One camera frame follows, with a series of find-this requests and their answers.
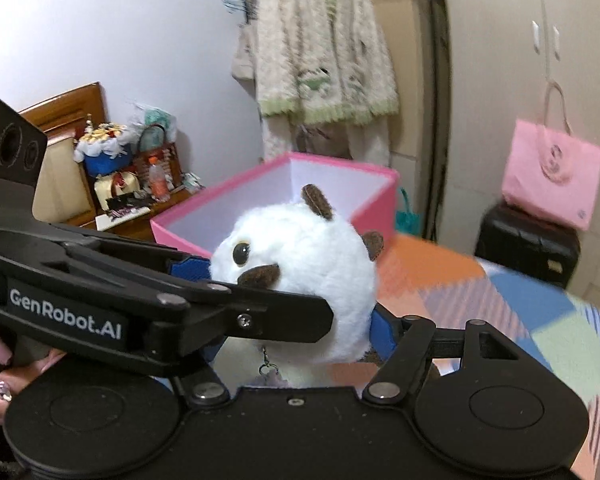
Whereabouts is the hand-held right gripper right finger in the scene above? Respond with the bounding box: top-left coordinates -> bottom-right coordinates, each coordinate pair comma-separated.
362,305 -> 523,403

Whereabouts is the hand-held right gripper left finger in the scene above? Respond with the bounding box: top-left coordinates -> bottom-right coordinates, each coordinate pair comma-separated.
170,337 -> 231,406

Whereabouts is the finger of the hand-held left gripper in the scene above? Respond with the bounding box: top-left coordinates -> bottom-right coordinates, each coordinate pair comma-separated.
150,285 -> 335,366
55,237 -> 231,306

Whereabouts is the white plush toy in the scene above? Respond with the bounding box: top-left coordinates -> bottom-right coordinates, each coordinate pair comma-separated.
209,184 -> 386,388

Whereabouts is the pink cardboard box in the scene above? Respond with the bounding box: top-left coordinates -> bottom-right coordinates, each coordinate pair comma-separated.
150,152 -> 400,261

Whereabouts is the wooden nightstand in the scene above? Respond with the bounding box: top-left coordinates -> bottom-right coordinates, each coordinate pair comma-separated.
75,187 -> 206,251

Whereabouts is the orange drink bottle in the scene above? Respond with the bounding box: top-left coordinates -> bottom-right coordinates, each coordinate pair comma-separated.
147,156 -> 170,203

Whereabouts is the white flat box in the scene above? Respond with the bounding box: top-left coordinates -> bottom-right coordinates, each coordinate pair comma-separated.
95,204 -> 153,232

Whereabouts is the beige gift bag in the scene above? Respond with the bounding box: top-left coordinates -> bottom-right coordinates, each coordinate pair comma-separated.
94,170 -> 143,211

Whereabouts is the checkered basket bag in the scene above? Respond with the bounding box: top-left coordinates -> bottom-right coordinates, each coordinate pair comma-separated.
132,124 -> 183,196

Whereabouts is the teal bag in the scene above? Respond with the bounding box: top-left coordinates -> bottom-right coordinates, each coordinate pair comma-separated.
395,187 -> 423,236

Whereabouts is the patchwork tablecloth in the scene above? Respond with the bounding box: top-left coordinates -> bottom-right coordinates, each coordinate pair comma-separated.
370,232 -> 600,441

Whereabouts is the beige pillow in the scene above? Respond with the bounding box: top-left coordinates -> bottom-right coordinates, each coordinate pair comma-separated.
32,136 -> 97,223

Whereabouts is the flower bouquet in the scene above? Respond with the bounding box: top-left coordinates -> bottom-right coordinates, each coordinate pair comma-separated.
74,115 -> 138,178

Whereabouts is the white plastic bag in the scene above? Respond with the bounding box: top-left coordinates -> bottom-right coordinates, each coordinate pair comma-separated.
130,102 -> 178,141

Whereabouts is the black suitcase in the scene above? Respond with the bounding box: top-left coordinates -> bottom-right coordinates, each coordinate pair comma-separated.
474,202 -> 581,288

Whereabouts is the brown paper bag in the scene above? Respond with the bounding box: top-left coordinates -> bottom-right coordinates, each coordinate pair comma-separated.
262,110 -> 393,168

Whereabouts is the black pole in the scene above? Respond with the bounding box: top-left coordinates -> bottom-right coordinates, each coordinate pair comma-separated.
425,0 -> 453,246

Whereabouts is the pink tote bag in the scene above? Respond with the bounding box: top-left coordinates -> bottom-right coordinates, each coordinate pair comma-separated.
501,80 -> 600,232

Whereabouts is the cream fluffy pajama top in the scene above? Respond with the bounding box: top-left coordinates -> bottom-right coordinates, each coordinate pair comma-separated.
250,0 -> 400,126

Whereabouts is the beige wardrobe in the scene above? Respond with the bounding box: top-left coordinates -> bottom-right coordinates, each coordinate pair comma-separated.
440,0 -> 600,311

